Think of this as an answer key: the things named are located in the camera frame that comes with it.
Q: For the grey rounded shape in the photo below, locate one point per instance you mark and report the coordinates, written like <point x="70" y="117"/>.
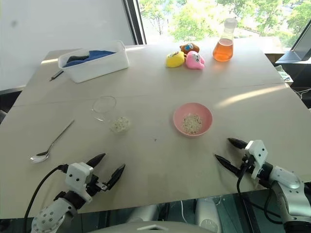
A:
<point x="209" y="213"/>
<point x="145" y="213"/>

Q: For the white grains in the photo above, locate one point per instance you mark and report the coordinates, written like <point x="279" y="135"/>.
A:
<point x="192" y="122"/>

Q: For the dark window frame post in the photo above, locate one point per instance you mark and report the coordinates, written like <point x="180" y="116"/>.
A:
<point x="136" y="21"/>

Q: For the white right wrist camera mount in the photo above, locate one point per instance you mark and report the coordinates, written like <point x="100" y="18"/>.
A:
<point x="258" y="150"/>

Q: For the white plastic bin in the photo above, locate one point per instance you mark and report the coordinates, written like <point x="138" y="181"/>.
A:
<point x="97" y="66"/>

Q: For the yellow plush toy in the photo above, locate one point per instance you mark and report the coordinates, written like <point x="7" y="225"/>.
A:
<point x="175" y="59"/>

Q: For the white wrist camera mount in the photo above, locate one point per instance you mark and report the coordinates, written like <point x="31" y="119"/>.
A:
<point x="76" y="176"/>
<point x="258" y="150"/>

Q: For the glass flask with orange liquid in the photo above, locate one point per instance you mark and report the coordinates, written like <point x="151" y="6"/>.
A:
<point x="223" y="49"/>

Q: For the blue cloth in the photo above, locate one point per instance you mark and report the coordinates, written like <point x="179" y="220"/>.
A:
<point x="97" y="54"/>

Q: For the pink bowl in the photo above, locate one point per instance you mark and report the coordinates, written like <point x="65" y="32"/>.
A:
<point x="179" y="114"/>

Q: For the brown plush toy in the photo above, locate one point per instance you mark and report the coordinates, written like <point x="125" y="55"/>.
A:
<point x="190" y="47"/>

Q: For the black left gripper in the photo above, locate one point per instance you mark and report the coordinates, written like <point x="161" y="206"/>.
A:
<point x="96" y="185"/>

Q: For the pale speckled crumbly lump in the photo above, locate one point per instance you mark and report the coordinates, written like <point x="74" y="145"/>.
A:
<point x="120" y="124"/>

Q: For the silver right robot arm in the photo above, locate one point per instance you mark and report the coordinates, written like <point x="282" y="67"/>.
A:
<point x="291" y="201"/>

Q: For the black angled frame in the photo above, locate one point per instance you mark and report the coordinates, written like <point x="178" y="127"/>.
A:
<point x="298" y="52"/>

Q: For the clear glass cup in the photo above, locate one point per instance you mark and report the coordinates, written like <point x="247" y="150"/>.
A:
<point x="107" y="116"/>

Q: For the long metal spoon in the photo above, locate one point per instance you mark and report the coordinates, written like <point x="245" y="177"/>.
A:
<point x="39" y="157"/>

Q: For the black pen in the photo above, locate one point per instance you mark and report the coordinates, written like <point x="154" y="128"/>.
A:
<point x="57" y="74"/>

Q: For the pink plush toy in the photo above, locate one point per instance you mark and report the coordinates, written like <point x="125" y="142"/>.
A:
<point x="194" y="60"/>

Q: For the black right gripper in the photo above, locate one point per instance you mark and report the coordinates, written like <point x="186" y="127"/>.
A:
<point x="246" y="165"/>

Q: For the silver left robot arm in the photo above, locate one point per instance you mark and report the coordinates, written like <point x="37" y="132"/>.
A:
<point x="48" y="216"/>

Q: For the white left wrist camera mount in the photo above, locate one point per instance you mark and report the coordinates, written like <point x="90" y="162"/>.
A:
<point x="76" y="176"/>

